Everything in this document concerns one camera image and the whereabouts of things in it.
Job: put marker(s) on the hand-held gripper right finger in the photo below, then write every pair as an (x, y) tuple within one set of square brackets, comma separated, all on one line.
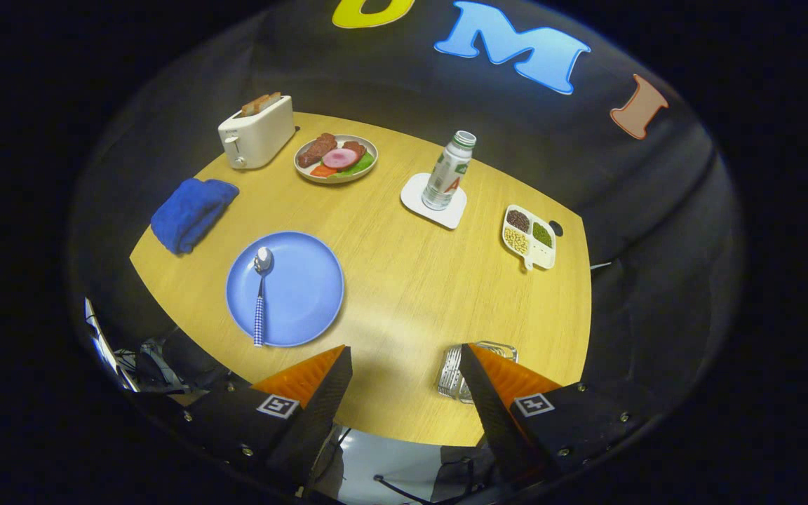
[(499, 428)]

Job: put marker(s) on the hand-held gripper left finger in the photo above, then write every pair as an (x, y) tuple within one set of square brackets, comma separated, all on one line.
[(316, 428)]

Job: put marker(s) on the blue round plate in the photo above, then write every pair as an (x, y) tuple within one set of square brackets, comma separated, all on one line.
[(306, 287)]

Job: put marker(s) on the white divided dish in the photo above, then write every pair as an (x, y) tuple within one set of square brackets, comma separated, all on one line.
[(528, 262)]

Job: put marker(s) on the pile of yellow beans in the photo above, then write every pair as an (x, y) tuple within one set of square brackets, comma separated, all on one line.
[(515, 240)]

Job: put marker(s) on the pile of green beans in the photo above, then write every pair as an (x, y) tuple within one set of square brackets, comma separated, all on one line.
[(542, 234)]

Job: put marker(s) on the pile of dark brown beans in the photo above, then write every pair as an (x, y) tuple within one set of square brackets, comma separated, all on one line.
[(518, 219)]

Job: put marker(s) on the white square coaster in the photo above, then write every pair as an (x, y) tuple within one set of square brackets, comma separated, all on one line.
[(414, 198)]

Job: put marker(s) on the white oval food plate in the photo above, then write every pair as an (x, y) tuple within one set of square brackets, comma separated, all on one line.
[(334, 180)]

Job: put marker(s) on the blue folded cloth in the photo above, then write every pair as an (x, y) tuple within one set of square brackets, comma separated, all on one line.
[(190, 214)]

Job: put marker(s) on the orange carrot slice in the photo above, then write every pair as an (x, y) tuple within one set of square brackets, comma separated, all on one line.
[(321, 170)]

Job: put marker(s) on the white drink bottle green label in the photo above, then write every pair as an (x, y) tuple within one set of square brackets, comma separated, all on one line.
[(446, 175)]

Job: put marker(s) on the green lettuce leaf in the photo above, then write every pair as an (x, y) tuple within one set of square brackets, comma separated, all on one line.
[(364, 165)]

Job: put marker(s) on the pink ham slice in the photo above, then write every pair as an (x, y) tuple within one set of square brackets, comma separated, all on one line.
[(339, 158)]

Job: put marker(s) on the large brown meat piece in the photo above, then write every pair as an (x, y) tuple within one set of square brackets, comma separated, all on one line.
[(316, 149)]

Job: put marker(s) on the small brown meat piece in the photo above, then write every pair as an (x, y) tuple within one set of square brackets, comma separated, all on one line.
[(355, 148)]

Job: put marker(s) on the white toaster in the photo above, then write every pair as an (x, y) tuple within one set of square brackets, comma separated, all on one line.
[(260, 137)]

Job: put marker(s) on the brown toast slice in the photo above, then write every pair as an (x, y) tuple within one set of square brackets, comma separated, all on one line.
[(255, 106), (271, 99)]

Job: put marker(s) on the white metal rail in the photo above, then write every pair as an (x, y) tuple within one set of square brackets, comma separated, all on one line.
[(106, 344)]

